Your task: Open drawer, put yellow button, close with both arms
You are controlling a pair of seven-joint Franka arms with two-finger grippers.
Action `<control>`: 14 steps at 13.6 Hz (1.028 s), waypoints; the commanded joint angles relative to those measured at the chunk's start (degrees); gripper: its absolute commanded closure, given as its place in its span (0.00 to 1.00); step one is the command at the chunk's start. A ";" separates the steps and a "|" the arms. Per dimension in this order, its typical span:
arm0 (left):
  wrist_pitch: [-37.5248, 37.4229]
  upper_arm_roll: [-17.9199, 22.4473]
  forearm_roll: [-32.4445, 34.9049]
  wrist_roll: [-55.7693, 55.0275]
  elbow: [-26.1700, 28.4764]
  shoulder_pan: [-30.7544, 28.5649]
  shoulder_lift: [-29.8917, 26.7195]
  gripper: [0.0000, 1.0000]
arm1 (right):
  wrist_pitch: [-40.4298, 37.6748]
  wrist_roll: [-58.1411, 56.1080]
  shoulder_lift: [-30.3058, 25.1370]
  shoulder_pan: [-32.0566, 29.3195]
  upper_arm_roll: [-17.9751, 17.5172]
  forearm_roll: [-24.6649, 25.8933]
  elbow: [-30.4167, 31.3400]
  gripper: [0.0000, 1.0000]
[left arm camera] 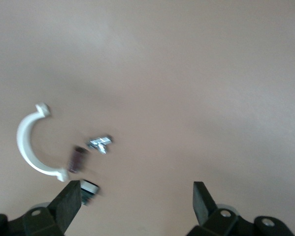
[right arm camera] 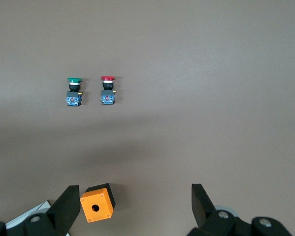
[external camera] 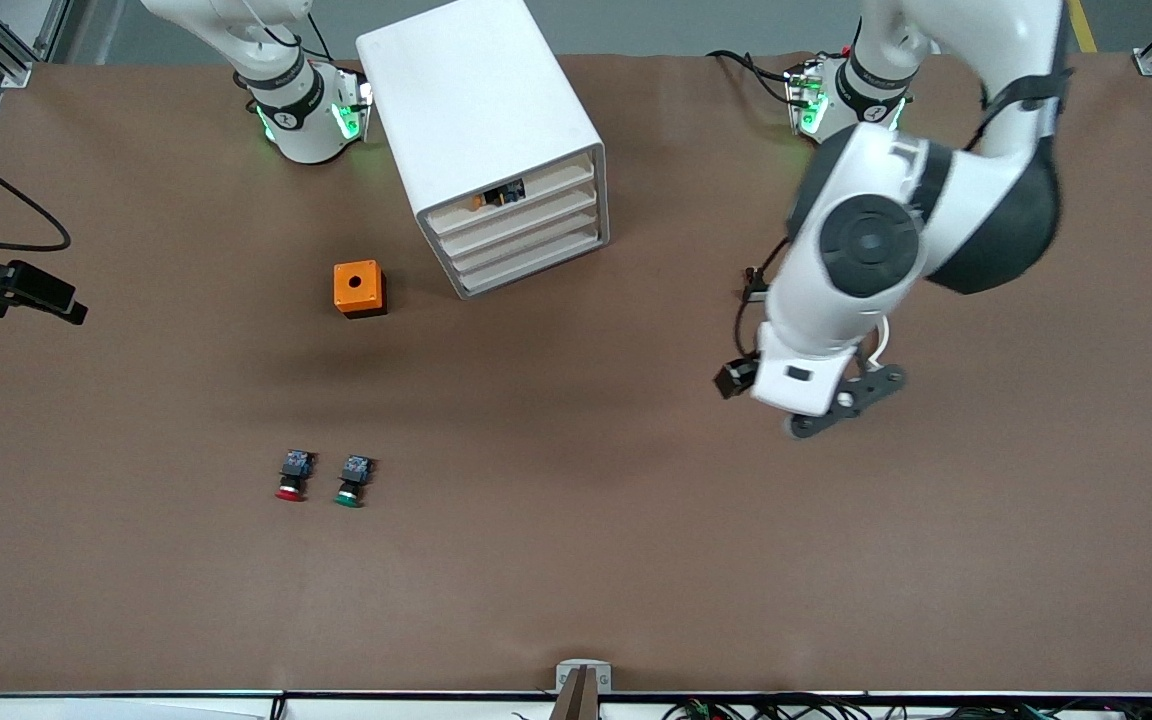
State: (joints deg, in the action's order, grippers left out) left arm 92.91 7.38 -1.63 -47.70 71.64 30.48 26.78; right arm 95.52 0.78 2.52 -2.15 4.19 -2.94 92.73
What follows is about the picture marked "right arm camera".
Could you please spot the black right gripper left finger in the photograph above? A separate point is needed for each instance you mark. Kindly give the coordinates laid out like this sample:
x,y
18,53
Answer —
x,y
63,211

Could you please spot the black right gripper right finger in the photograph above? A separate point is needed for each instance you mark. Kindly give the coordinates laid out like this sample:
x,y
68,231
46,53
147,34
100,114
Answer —
x,y
201,209

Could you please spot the green mushroom push button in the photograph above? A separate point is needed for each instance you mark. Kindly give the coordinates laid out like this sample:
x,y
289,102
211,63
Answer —
x,y
73,94

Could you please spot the red mushroom push button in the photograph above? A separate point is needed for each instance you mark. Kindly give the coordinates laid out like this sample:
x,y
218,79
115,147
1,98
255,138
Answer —
x,y
108,94

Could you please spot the white flat sheet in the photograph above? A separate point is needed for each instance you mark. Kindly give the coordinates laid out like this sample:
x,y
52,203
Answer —
x,y
36,209

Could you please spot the orange button enclosure box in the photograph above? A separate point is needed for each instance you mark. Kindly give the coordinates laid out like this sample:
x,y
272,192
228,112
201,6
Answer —
x,y
94,200

